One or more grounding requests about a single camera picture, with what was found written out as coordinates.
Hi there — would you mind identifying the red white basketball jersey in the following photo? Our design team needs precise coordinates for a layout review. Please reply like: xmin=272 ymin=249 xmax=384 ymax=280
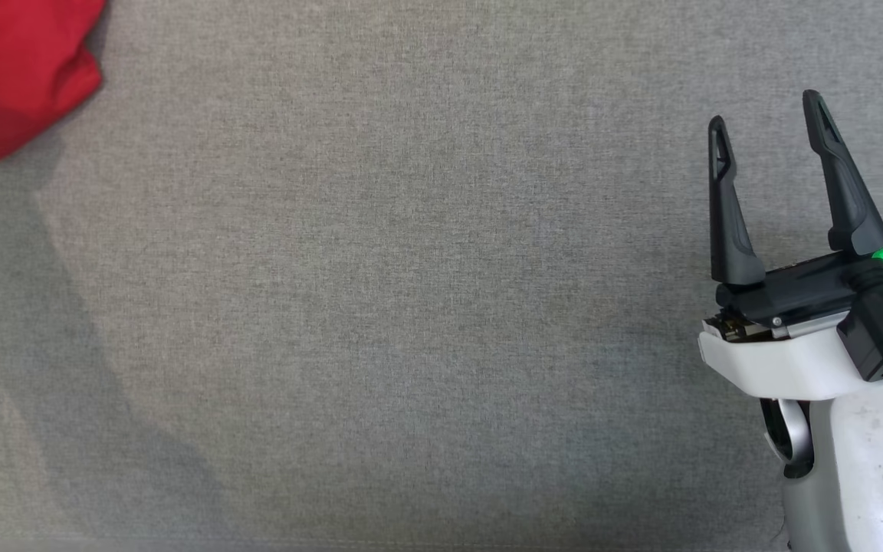
xmin=0 ymin=0 xmax=107 ymax=164

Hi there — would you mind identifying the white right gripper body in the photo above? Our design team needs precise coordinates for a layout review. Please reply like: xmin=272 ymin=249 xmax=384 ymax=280
xmin=698 ymin=232 xmax=883 ymax=401

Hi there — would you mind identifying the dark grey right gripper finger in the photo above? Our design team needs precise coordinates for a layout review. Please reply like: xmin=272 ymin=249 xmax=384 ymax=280
xmin=708 ymin=115 xmax=766 ymax=286
xmin=802 ymin=90 xmax=883 ymax=256

